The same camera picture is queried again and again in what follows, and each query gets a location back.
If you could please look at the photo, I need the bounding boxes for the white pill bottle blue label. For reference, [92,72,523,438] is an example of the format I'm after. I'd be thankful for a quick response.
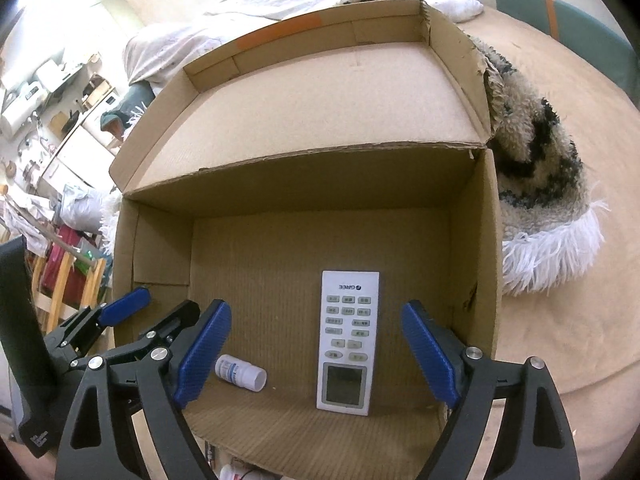
[215,354,267,392]

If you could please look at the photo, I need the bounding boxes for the white pill bottle red label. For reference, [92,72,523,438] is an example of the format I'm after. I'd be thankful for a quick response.
[219,464,277,480]

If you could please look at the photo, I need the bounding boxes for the white air conditioner remote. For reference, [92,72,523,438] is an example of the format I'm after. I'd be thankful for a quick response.
[316,271,380,416]

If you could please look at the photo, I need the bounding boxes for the wooden chair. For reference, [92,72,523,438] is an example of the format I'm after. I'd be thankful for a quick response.
[32,250,106,335]

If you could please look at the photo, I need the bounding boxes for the grey plastic bag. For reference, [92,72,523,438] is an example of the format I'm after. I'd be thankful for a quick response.
[60,184,108,235]

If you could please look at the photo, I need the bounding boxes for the white kitchen cabinet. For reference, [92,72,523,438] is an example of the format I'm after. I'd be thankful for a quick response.
[37,126,115,197]

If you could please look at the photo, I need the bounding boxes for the black and cream fluffy blanket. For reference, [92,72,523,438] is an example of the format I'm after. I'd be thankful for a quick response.
[344,0,609,297]

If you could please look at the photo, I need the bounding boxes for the open cardboard box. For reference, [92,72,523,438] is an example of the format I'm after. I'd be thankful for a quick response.
[110,0,502,479]

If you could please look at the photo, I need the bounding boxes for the white water heater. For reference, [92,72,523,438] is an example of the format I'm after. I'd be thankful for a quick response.
[1,81,49,139]

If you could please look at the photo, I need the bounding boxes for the teal armchair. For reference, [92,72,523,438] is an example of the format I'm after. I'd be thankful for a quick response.
[100,80,155,141]

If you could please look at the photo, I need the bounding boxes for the white duvet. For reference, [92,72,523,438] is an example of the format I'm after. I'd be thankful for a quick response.
[124,0,484,94]

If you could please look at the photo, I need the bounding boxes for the teal cushion with orange stripe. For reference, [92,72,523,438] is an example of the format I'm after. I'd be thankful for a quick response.
[496,0,639,105]

